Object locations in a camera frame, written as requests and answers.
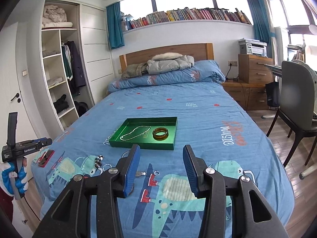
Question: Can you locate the left hand blue white glove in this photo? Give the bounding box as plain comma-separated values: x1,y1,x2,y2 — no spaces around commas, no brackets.
1,157,29,197

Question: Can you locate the small silver earring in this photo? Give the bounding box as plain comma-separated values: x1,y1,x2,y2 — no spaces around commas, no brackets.
135,171,147,177

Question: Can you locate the red phone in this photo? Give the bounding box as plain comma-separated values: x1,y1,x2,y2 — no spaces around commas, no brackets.
38,149,54,168

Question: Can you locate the green metal tray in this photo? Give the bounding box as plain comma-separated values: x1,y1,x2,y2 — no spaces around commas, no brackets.
104,117,177,151

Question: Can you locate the amber bangle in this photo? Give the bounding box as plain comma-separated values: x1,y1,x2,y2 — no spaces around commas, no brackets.
152,127,169,141

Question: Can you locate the white door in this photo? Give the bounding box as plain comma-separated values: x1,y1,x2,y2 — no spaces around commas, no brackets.
0,22,40,182

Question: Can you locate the blue dinosaur bed sheet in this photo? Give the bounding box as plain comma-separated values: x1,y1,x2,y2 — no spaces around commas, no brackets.
31,82,294,237

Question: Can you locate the wooden drawer nightstand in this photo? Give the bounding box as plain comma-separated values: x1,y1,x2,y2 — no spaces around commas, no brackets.
222,54,273,111

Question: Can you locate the blue folded duvet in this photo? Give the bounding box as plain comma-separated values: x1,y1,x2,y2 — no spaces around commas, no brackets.
108,60,226,93

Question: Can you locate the olive fleece jacket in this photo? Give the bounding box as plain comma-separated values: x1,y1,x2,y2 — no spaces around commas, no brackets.
121,62,148,80

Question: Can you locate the grey puffer jacket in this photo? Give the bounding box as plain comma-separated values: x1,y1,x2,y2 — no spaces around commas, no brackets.
147,52,195,75

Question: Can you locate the black bag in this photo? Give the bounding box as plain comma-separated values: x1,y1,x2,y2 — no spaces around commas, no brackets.
265,82,281,107

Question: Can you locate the wooden headboard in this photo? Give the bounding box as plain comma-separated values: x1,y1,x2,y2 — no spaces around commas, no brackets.
119,43,214,72

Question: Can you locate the grey chair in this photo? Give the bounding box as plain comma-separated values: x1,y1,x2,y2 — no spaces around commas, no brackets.
266,61,316,166

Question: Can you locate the white wardrobe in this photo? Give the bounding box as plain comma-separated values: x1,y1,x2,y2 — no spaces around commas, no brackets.
27,0,115,138

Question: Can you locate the desk with glass top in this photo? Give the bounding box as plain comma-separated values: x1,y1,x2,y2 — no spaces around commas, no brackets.
264,64,282,77

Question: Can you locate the left teal curtain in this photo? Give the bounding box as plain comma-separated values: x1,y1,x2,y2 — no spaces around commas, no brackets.
106,2,125,49

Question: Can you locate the teal curtain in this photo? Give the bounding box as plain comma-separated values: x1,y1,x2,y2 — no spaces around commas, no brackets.
106,2,125,49
247,0,278,61

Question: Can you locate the white printer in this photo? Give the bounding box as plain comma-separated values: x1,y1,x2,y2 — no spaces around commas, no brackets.
238,38,267,57

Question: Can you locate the row of books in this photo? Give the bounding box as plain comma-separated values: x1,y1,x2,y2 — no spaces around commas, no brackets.
121,7,252,32

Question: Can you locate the right teal curtain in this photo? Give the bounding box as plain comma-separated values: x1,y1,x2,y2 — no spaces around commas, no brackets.
247,0,278,61

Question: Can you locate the silver bead necklace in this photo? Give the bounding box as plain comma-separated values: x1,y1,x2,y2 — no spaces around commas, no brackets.
120,125,152,141

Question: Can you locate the wall power socket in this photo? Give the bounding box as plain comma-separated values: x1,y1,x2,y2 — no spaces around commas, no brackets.
228,61,238,67

